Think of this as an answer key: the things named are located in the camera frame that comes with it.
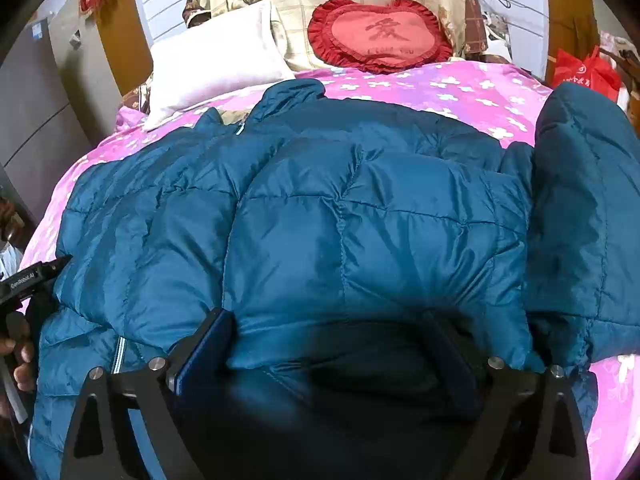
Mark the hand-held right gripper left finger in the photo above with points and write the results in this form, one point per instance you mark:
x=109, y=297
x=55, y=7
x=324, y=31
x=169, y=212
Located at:
x=205, y=350

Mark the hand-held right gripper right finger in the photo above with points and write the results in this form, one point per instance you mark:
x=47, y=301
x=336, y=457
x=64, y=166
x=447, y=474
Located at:
x=457, y=360

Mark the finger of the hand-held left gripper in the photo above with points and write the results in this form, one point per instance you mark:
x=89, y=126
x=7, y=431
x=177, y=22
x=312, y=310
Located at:
x=55, y=266

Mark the teal quilted down jacket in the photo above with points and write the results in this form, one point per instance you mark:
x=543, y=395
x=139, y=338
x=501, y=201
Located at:
x=320, y=220

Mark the person's left hand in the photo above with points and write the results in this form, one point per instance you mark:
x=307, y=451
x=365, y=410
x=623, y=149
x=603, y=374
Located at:
x=22, y=355

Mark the grey refrigerator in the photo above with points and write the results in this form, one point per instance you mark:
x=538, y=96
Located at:
x=45, y=95

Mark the white pillow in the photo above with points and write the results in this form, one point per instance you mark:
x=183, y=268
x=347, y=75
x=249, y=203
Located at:
x=215, y=67

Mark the pink floral bed sheet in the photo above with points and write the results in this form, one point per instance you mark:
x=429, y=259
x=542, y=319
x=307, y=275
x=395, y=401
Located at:
x=465, y=95

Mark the brown floral cushion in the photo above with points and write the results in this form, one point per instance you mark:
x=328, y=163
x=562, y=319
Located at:
x=484, y=25
x=196, y=12

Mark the red plastic bag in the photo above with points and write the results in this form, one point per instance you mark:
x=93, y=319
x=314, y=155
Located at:
x=582, y=72

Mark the red heart-shaped cushion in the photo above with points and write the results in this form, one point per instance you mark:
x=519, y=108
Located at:
x=382, y=35

